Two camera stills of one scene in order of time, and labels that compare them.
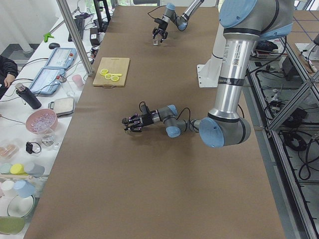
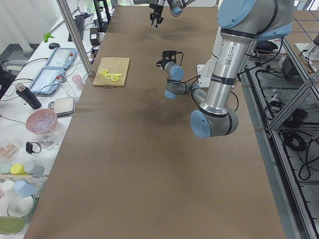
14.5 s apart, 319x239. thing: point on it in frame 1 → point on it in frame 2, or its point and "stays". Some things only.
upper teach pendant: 62,58 stays
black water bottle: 26,95 stays
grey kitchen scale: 63,106 stays
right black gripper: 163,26 → 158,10
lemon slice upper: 114,78 stays
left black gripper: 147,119 → 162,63
